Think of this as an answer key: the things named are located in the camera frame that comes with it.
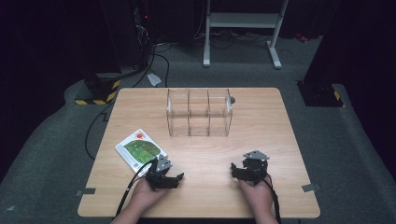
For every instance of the small red object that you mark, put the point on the small red object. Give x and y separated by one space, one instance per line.
302 38

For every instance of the person's right hand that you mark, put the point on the person's right hand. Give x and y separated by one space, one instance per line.
257 194

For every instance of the grey round cap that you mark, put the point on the grey round cap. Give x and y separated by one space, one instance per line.
232 100

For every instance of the black stand with yellow mark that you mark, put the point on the black stand with yellow mark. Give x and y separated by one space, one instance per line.
320 95

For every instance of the white metal stand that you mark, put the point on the white metal stand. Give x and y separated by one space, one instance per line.
243 20

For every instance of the black stand with striped base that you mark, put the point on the black stand with striped base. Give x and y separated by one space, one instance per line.
99 90

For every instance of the small grey floor tape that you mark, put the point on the small grey floor tape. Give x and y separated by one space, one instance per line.
10 208

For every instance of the pale tape piece on floor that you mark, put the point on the pale tape piece on floor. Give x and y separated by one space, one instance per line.
154 79

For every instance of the dark equipment rack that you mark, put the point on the dark equipment rack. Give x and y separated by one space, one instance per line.
141 34

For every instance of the clear acrylic divided organizer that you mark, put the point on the clear acrylic divided organizer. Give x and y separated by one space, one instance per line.
189 109

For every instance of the person's left hand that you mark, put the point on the person's left hand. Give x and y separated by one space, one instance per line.
148 193

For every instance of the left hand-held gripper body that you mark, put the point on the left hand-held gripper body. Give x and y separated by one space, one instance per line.
157 175

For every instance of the white book with green leaf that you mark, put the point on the white book with green leaf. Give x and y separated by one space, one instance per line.
140 150

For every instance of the grey tape strip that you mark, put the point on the grey tape strip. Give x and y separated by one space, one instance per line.
86 191
310 187

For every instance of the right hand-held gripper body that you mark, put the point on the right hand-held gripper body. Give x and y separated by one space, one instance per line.
256 169

